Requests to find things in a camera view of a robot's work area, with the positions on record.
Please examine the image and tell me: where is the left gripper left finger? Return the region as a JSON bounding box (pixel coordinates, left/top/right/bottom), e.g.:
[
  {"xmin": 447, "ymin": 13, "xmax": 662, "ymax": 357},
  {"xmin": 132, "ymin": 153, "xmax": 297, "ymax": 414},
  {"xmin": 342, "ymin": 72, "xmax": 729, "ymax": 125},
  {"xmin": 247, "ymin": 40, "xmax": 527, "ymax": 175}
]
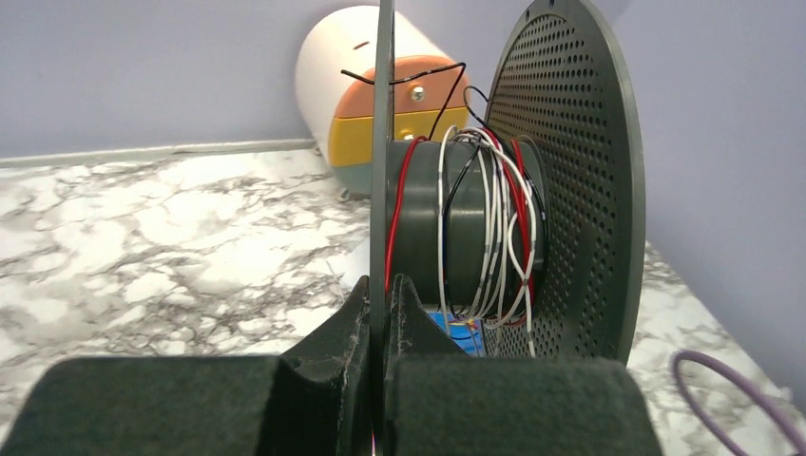
[{"xmin": 1, "ymin": 278, "xmax": 372, "ymax": 455}]

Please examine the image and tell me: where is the round cream drawer cabinet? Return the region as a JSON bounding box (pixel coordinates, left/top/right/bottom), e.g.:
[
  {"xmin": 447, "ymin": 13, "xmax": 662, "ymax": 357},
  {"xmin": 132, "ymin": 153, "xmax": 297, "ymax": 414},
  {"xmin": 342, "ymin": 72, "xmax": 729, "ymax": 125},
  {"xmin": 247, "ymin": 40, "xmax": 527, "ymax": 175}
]
[{"xmin": 295, "ymin": 5, "xmax": 470, "ymax": 198}]

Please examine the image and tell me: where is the red wire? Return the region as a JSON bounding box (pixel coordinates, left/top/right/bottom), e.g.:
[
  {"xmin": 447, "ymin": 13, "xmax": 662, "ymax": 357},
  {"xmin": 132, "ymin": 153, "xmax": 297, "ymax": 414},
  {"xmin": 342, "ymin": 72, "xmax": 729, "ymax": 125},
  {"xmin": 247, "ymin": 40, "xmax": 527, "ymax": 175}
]
[{"xmin": 384, "ymin": 127, "xmax": 536, "ymax": 329}]

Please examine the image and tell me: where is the black wire on spool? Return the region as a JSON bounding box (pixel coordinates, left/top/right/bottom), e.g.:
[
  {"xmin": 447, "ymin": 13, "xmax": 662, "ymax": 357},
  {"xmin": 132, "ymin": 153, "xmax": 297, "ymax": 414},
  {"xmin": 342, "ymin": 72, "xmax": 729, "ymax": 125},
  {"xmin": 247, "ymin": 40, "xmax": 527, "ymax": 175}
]
[{"xmin": 340, "ymin": 61, "xmax": 549, "ymax": 322}]

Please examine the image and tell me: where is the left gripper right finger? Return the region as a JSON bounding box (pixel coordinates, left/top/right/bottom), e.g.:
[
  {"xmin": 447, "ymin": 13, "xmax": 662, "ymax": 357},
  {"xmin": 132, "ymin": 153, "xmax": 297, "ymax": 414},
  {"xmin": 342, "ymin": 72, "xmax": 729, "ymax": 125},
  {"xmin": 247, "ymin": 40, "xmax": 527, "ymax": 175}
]
[{"xmin": 382, "ymin": 275, "xmax": 662, "ymax": 455}]

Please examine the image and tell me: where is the blue plastic bin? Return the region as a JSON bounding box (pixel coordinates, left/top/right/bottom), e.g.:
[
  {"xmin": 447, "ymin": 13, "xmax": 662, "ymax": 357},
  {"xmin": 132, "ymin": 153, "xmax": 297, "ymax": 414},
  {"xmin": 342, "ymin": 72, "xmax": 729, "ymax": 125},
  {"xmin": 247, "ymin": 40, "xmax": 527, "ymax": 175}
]
[{"xmin": 428, "ymin": 312, "xmax": 484, "ymax": 356}]

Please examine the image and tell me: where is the white wire on spool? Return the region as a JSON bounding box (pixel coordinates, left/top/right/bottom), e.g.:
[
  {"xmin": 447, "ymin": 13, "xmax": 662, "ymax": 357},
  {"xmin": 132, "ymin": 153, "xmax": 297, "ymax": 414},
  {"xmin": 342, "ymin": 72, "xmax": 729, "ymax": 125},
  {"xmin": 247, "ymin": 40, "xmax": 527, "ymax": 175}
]
[{"xmin": 435, "ymin": 124, "xmax": 538, "ymax": 360}]

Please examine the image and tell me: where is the black cable spool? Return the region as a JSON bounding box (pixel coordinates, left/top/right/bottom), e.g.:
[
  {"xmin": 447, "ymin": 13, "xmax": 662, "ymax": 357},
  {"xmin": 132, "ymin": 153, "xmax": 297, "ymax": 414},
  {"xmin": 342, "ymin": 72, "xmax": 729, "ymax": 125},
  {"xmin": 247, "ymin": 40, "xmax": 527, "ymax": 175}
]
[{"xmin": 370, "ymin": 1, "xmax": 645, "ymax": 455}]

